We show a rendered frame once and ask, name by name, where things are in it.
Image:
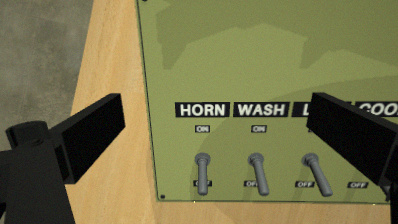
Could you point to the olive green switch panel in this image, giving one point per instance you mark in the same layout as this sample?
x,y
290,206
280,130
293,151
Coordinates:
x,y
228,86

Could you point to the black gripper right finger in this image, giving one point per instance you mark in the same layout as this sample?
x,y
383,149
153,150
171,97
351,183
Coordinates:
x,y
365,140

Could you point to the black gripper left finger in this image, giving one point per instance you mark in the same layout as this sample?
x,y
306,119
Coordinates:
x,y
42,161

